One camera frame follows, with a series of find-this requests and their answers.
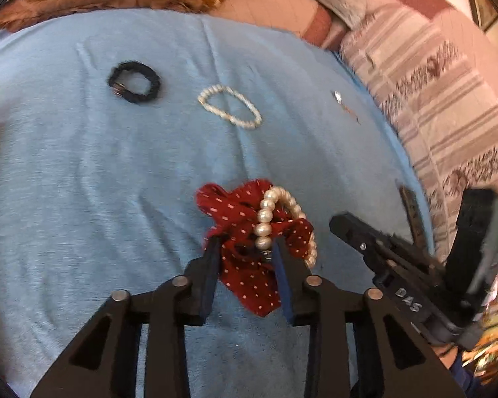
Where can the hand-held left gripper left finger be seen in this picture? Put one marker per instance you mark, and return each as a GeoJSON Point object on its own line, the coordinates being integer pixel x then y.
{"type": "Point", "coordinates": [209, 273]}

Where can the small metal hair pin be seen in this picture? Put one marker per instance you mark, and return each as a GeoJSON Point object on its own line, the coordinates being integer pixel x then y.
{"type": "Point", "coordinates": [337, 96]}

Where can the brown hair clip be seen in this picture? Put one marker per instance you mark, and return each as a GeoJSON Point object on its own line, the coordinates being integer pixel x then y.
{"type": "Point", "coordinates": [411, 211]}

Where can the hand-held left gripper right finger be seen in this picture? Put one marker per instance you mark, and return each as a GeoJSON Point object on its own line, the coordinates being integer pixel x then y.
{"type": "Point", "coordinates": [282, 273]}

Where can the small black scrunchie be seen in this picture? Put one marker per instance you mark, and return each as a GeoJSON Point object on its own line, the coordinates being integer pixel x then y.
{"type": "Point", "coordinates": [149, 91]}

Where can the person's right forearm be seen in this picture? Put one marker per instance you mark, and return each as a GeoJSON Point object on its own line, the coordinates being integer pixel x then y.
{"type": "Point", "coordinates": [446, 352]}

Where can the striped pillow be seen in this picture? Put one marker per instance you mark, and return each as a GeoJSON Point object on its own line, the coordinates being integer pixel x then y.
{"type": "Point", "coordinates": [431, 103]}

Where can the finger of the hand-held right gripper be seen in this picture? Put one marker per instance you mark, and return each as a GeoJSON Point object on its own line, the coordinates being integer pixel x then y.
{"type": "Point", "coordinates": [357, 232]}

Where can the red polka dot scrunchie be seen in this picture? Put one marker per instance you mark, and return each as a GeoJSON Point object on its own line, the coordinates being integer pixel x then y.
{"type": "Point", "coordinates": [249, 294]}

